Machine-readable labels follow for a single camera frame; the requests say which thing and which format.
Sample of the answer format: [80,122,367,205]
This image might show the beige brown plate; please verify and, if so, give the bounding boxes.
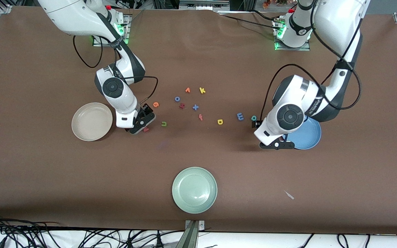
[71,102,113,142]

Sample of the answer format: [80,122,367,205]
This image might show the blue plate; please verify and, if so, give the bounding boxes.
[283,115,322,150]

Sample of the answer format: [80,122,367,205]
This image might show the pale green plate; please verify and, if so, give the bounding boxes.
[172,167,218,214]

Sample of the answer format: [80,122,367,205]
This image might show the orange artificial flowers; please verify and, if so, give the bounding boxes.
[262,0,288,9]

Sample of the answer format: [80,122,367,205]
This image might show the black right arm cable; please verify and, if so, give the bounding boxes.
[73,34,159,107]

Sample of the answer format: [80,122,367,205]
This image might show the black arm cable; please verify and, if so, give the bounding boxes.
[261,0,363,121]
[73,34,159,107]

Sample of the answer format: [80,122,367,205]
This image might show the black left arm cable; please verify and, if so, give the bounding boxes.
[261,0,363,121]

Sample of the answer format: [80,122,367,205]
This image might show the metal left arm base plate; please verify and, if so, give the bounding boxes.
[274,19,311,51]

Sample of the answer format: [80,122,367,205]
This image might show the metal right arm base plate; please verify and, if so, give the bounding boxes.
[93,15,130,47]

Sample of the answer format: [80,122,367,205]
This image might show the black table cable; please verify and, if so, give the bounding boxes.
[217,13,280,31]
[250,10,282,22]

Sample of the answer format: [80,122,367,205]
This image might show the silver aluminium frame bar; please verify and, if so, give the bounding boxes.
[179,0,231,8]

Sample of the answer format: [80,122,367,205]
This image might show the grey metal camera mount bracket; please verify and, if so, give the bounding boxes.
[181,220,206,248]

